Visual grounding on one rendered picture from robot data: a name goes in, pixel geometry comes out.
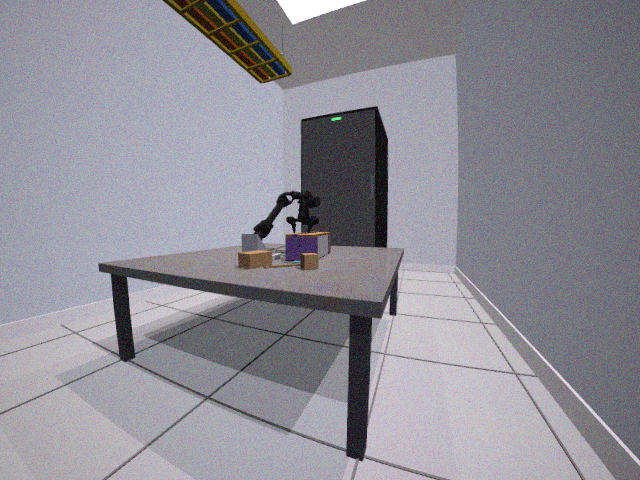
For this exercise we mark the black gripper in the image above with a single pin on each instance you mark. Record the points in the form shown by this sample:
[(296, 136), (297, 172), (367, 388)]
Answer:
[(303, 217)]

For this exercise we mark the tan rectangular block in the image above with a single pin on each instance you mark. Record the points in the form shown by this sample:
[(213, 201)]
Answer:
[(254, 259)]

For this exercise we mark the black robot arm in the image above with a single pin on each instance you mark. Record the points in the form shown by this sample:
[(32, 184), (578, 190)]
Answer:
[(305, 200)]

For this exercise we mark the tan cardboard box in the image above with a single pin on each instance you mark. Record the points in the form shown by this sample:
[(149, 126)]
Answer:
[(309, 261)]

